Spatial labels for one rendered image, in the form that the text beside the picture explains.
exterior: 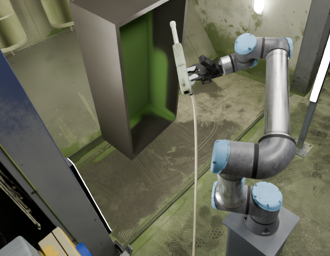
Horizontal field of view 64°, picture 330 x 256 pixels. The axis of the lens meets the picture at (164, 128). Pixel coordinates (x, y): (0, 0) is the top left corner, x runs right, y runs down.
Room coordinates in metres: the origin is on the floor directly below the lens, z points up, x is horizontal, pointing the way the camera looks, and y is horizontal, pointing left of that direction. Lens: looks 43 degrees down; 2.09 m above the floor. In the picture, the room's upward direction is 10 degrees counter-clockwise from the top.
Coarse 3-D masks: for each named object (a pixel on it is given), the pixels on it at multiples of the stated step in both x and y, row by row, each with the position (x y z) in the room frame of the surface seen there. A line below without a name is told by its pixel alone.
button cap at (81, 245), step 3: (81, 243) 0.30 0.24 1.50; (75, 246) 0.29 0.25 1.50; (78, 246) 0.29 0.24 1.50; (81, 246) 0.29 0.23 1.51; (84, 246) 0.29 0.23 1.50; (78, 249) 0.28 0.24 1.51; (81, 249) 0.28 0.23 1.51; (84, 249) 0.28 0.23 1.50; (87, 249) 0.28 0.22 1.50; (81, 252) 0.27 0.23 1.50; (84, 252) 0.27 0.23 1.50; (87, 252) 0.27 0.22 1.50; (90, 252) 0.27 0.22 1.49; (81, 255) 0.27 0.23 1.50; (84, 255) 0.27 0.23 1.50; (87, 255) 0.27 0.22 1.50; (90, 255) 0.27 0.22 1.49
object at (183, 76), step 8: (176, 32) 1.41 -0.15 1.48; (176, 40) 1.34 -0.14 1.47; (176, 48) 1.28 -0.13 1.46; (176, 56) 1.23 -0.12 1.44; (184, 56) 1.26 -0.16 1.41; (176, 64) 1.18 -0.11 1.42; (184, 64) 1.17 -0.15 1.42; (184, 72) 1.12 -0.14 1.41; (184, 80) 1.07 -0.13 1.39; (184, 88) 1.03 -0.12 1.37
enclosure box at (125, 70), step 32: (96, 0) 1.51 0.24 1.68; (128, 0) 1.51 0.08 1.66; (160, 0) 1.50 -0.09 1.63; (96, 32) 1.39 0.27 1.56; (128, 32) 1.85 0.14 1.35; (160, 32) 1.89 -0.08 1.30; (96, 64) 1.47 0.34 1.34; (128, 64) 1.87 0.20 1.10; (160, 64) 1.93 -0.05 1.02; (96, 96) 1.58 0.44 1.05; (128, 96) 1.90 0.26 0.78; (160, 96) 1.98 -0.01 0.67; (128, 128) 1.39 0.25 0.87; (160, 128) 1.77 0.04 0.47
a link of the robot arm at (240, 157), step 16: (224, 144) 0.57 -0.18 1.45; (240, 144) 0.56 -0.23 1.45; (256, 144) 0.55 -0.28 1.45; (224, 160) 0.52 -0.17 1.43; (240, 160) 0.51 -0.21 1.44; (256, 160) 0.50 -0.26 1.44; (224, 176) 0.53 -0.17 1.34; (240, 176) 0.50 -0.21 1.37; (224, 192) 0.62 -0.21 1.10; (240, 192) 0.61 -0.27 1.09; (224, 208) 0.69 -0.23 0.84; (240, 208) 0.67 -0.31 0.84
